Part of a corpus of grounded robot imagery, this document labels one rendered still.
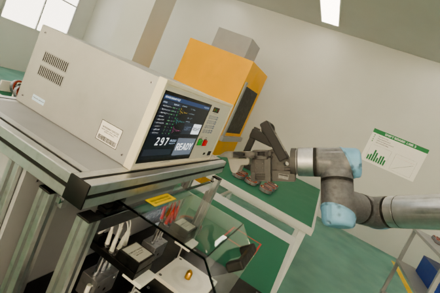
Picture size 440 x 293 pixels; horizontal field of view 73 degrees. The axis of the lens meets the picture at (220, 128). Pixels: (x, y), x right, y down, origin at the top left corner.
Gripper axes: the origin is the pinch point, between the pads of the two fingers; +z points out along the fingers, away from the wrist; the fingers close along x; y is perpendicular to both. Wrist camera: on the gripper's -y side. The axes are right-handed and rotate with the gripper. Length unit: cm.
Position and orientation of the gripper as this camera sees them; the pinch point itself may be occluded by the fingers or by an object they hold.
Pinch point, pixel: (224, 153)
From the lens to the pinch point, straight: 85.7
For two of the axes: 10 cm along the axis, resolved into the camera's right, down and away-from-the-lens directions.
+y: 0.0, 10.0, -0.6
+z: -9.4, 0.2, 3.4
